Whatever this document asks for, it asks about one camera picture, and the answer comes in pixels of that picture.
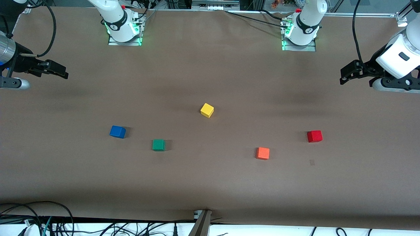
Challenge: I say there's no red cube block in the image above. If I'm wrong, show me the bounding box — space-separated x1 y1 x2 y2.
307 130 323 143

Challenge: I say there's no blue cube block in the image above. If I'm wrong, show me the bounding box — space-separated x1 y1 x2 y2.
109 126 126 139

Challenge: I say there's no yellow cube block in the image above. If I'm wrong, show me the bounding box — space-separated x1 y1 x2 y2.
200 103 215 118

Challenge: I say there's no grey power strip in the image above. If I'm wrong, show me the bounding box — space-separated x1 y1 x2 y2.
191 0 240 10

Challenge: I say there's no aluminium profile bar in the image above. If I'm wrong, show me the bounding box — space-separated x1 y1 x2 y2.
188 210 212 236

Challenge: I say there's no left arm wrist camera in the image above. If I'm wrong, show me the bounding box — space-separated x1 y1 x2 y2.
372 70 420 93

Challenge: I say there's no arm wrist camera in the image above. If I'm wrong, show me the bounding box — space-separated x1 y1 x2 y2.
0 76 31 90
372 70 420 93

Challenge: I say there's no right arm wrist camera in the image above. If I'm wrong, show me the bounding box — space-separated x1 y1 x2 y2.
0 76 31 90

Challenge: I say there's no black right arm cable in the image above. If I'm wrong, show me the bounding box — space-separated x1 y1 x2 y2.
23 0 57 58

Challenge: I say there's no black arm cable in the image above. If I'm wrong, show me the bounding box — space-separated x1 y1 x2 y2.
352 0 365 66
23 0 57 58

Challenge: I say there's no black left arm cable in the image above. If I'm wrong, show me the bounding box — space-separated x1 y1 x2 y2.
352 0 365 66

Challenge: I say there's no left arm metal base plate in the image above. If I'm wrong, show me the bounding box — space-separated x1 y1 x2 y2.
281 18 317 52

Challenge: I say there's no aluminium frame rail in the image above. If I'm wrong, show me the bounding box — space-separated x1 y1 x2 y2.
323 12 399 17

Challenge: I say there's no aluminium corner bracket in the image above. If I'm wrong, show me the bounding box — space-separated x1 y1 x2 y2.
395 12 409 28

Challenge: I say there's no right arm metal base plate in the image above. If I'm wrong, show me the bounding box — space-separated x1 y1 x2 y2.
108 13 143 46

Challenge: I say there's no black base cable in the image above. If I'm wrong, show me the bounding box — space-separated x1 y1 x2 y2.
224 10 286 29
259 9 285 21

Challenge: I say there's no black looped cable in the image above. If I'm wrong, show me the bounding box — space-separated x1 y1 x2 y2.
0 201 74 236

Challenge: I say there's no green cable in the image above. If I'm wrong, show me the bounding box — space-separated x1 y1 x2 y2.
42 216 53 236

